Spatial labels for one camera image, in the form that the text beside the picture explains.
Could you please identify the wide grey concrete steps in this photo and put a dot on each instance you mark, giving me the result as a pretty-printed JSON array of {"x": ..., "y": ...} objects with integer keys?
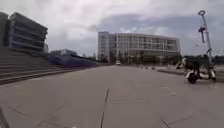
[{"x": 23, "y": 68}]

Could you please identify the grey concrete slab pavement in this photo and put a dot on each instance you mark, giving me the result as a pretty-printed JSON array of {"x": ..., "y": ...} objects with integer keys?
[{"x": 113, "y": 96}]

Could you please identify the row of dark trees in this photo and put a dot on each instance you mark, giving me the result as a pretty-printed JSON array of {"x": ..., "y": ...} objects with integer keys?
[{"x": 218, "y": 59}]

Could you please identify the low distant building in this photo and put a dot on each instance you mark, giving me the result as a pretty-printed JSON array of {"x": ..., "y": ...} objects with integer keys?
[{"x": 63, "y": 53}]

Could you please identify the low concrete kerb wall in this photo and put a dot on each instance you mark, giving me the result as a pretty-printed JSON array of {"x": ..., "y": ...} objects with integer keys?
[{"x": 168, "y": 71}]

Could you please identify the large pale glass-fronted building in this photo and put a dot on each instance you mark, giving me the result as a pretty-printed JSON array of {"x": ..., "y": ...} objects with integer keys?
[{"x": 140, "y": 48}]

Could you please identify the dark layered concrete building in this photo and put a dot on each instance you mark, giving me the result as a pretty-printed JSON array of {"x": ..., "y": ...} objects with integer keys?
[{"x": 23, "y": 33}]

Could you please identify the tall lamp pole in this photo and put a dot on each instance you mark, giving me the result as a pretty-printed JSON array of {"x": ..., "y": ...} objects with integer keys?
[{"x": 205, "y": 33}]

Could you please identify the parked motor scooter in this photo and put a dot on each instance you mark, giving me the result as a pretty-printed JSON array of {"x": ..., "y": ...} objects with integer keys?
[{"x": 198, "y": 68}]

